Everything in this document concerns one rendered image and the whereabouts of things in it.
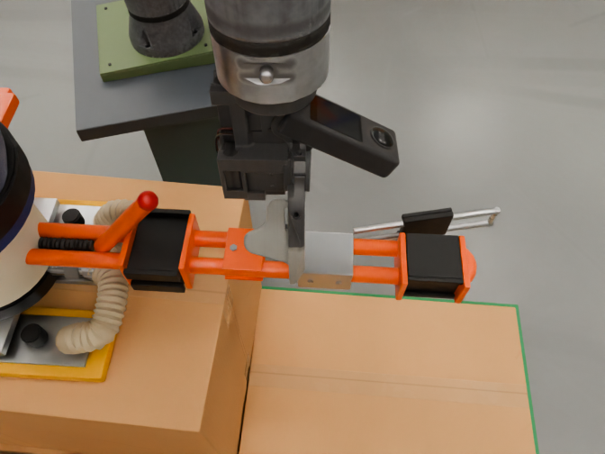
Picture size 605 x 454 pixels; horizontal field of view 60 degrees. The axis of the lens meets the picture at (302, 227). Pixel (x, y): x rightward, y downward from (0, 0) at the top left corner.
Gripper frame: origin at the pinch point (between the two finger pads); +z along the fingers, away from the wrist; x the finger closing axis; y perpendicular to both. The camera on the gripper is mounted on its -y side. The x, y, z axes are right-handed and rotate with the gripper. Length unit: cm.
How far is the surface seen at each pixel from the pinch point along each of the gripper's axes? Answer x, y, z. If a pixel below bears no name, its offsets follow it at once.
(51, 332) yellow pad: 3.3, 35.5, 21.1
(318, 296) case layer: -27, -2, 61
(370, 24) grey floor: -200, -25, 96
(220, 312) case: -1.9, 12.7, 23.5
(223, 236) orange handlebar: -5.1, 10.6, 9.0
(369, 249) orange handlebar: -4.1, -8.5, 9.8
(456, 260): -1.7, -19.0, 8.5
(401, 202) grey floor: -97, -33, 108
